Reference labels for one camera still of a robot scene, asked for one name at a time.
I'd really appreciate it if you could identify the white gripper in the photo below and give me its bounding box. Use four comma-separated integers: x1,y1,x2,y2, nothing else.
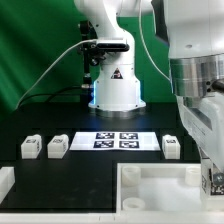
177,93,224,195

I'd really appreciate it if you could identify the white square tabletop tray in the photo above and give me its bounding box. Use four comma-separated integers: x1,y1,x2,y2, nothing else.
116,163,202,213

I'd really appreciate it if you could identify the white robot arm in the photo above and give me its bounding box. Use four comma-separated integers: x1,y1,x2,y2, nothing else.
74,0,224,195

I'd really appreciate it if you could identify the white sheet with markers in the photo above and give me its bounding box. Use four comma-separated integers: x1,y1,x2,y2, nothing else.
70,131,160,151

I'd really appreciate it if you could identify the white block left edge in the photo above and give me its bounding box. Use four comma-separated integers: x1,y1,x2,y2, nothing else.
0,167,15,204

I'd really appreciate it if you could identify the black camera on stand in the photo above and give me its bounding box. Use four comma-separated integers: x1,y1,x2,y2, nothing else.
77,20,131,101

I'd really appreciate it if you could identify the black cable on table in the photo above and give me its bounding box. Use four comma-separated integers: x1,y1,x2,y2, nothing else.
18,85,94,108

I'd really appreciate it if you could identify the grey camera cable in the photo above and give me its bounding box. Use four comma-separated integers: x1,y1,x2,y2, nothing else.
15,38,98,110

